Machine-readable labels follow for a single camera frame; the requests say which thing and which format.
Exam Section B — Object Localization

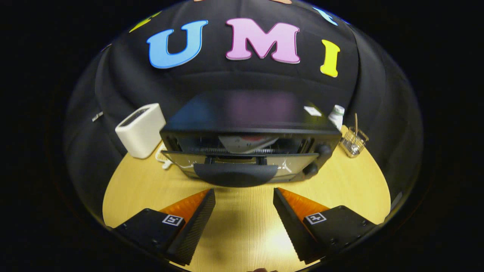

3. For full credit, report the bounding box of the white bottle green label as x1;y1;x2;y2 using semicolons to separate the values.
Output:
327;105;345;131

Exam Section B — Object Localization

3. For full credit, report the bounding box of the white square plate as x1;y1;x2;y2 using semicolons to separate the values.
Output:
219;135;280;153

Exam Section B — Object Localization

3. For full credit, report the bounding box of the wire utensil holder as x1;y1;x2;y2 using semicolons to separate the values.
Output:
339;127;369;158

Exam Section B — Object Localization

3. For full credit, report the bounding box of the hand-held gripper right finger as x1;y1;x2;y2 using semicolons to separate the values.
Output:
273;187;379;265

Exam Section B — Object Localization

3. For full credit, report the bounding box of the black toaster oven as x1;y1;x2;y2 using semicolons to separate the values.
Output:
159;90;343;188

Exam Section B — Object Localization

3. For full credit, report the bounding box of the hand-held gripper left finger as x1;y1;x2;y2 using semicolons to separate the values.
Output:
113;189;216;266

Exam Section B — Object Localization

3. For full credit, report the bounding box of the white bread toaster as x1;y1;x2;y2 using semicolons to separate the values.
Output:
115;103;167;159

